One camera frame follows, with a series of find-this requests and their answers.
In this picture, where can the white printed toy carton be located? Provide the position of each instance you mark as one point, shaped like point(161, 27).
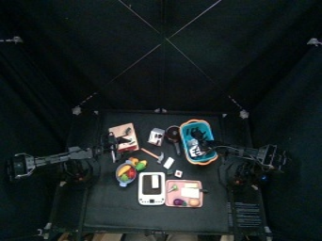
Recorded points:
point(194, 152)

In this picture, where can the teal basket orange rim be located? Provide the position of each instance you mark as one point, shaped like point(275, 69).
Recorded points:
point(187, 128)

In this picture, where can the white toy knife block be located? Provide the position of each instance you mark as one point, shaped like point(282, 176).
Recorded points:
point(151, 138)

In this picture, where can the red toy apple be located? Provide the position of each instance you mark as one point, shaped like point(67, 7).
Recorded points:
point(131, 173)

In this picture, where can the white toy induction stove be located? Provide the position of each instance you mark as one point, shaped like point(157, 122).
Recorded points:
point(145, 199)

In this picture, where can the yellow toy bell pepper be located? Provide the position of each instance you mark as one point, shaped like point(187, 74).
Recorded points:
point(133, 160)

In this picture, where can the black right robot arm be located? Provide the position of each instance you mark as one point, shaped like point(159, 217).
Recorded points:
point(251, 152)

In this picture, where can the yellow toy banana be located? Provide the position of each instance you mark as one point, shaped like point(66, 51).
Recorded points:
point(124, 170)

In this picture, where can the dark green toy block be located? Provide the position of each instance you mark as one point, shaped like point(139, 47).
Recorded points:
point(170, 172)
point(127, 129)

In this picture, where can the green toy spring onion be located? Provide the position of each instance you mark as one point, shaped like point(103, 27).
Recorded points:
point(173, 188)

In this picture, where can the white piece with red dot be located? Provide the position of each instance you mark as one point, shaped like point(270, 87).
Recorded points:
point(178, 173)

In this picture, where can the yellow toy butter slice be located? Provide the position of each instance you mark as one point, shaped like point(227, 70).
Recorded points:
point(190, 185)

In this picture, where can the pink plastic tray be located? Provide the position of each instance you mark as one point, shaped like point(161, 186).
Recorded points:
point(171, 196)

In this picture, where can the wooden toy hammer grey head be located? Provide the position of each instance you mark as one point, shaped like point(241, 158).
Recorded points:
point(151, 153)

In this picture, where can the toy corn cob green husk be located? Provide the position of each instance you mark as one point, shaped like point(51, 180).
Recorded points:
point(141, 164)

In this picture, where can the grey metal frame bracket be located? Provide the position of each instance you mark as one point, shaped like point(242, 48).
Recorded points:
point(313, 41)
point(76, 110)
point(95, 112)
point(243, 113)
point(225, 115)
point(161, 110)
point(16, 40)

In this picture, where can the purple toy eggplant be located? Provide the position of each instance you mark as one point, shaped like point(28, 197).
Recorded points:
point(179, 202)

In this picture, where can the beige toy egg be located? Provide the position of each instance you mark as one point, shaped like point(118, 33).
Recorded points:
point(194, 202)

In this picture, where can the white blade toy cleaver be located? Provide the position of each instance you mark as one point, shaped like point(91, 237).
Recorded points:
point(190, 192)

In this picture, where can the green toy fruit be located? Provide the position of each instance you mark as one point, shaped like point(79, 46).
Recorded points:
point(124, 178)

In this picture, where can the grey-blue toy bowl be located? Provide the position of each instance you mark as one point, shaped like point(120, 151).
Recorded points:
point(118, 172)

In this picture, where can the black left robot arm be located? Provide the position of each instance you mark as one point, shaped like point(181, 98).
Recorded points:
point(50, 159)

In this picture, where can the white speckled toy sushi block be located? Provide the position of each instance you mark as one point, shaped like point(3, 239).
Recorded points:
point(169, 163)

